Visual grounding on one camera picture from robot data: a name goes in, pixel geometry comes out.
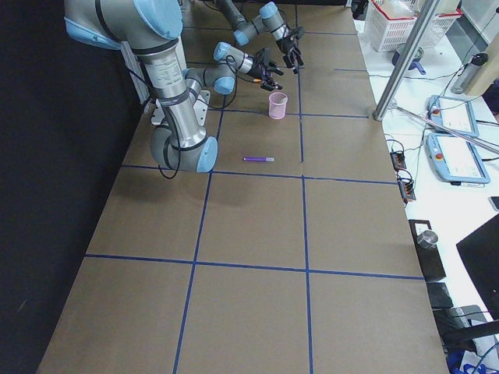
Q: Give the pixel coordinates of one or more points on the black orange usb hub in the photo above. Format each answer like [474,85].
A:
[406,189]
[398,160]

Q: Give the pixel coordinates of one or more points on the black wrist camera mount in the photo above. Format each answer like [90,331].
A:
[263,56]
[296,33]

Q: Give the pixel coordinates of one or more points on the black orange usb hub lower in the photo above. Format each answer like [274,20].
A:
[406,189]

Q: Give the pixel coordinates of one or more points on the black monitor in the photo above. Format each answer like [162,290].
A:
[479,254]

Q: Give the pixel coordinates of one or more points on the black orange usb hub upper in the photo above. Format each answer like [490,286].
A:
[398,160]

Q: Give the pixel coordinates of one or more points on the purple highlighter pen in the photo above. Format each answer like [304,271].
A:
[259,159]

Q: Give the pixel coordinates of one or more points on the blue teach pendant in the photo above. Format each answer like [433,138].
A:
[453,113]
[455,160]

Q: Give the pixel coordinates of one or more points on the lower blue teach pendant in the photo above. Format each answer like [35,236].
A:
[455,160]

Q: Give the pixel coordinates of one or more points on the aluminium frame post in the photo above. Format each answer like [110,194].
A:
[402,66]

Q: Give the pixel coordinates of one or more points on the upper blue teach pendant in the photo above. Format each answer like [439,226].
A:
[453,113]

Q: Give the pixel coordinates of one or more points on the white camera stand post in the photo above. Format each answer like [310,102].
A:
[199,104]

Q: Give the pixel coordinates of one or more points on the metal cup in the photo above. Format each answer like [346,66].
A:
[426,239]

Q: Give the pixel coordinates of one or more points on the white plastic basket red rim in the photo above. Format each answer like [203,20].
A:
[388,24]

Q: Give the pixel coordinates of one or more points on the grey water bottle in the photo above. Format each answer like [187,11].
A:
[469,72]

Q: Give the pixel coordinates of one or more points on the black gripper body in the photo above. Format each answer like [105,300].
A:
[287,45]
[257,70]

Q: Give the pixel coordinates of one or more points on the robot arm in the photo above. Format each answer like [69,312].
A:
[269,20]
[152,29]

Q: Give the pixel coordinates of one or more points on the pink mesh pen holder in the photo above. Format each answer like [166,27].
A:
[277,105]

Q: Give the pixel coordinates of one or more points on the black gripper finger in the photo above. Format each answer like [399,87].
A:
[271,85]
[275,70]
[292,63]
[298,59]

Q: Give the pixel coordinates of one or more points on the blue saucepan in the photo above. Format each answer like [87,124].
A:
[416,60]

